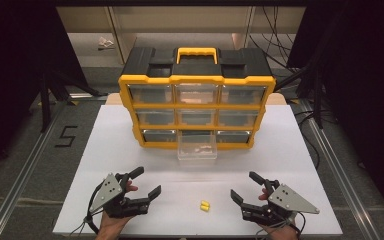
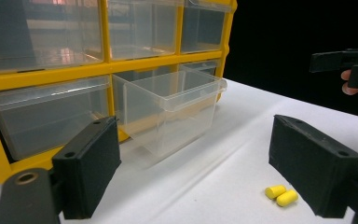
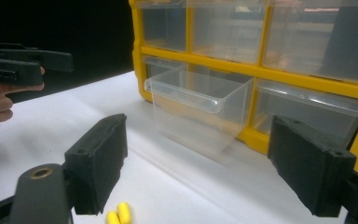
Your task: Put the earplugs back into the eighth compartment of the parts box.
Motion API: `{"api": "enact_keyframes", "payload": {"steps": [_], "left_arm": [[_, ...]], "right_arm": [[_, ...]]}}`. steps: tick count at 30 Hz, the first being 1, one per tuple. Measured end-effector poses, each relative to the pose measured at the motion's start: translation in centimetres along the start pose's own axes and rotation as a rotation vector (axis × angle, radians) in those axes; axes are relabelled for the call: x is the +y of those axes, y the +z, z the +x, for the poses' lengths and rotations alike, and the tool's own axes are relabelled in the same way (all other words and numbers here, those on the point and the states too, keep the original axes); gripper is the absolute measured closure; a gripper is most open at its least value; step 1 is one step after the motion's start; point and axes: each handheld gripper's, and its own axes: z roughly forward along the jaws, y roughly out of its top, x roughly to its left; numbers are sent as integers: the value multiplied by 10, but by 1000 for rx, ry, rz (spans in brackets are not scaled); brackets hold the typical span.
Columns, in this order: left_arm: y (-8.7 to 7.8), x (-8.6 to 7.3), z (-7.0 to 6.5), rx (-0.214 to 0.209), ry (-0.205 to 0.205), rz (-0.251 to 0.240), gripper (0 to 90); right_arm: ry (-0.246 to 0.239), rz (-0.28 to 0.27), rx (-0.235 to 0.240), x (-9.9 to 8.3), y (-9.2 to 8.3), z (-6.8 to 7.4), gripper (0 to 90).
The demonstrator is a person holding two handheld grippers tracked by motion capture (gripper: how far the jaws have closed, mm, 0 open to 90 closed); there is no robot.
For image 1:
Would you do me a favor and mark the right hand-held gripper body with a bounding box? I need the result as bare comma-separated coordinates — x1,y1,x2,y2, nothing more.
241,179,321,227

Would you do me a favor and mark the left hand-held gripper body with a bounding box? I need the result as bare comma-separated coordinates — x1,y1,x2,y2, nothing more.
88,172,151,220

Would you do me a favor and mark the clear plastic drawer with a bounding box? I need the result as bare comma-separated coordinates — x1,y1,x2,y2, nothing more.
177,130,218,161

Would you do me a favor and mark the yellow and black drawer organizer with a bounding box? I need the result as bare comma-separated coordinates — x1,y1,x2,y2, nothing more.
117,46,277,151

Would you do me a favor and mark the person's right hand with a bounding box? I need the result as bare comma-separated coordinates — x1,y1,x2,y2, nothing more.
258,187,300,240

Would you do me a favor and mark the person's left hand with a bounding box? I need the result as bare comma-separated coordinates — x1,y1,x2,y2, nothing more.
95,180,140,240

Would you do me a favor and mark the black metal stand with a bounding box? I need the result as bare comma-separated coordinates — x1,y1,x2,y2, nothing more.
273,46,338,130
38,65,109,134

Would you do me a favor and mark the crumpled white paper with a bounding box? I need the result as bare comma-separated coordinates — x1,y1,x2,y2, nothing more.
97,36,115,51

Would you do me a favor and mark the beige shelf unit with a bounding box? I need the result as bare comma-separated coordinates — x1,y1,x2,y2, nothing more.
55,5,307,69

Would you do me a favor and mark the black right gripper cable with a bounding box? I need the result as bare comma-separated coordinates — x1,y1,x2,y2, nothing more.
254,211,307,240

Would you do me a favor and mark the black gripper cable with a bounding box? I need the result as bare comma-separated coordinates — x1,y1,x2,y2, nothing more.
254,211,307,240
69,182,105,236

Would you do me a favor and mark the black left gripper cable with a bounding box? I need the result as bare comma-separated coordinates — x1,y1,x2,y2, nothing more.
69,182,105,236

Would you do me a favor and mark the metal floor rail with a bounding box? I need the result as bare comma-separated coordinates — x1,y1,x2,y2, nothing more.
298,99,384,240
0,99,70,240

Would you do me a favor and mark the bundle of black cables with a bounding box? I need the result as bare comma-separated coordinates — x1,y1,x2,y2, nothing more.
246,5,303,73

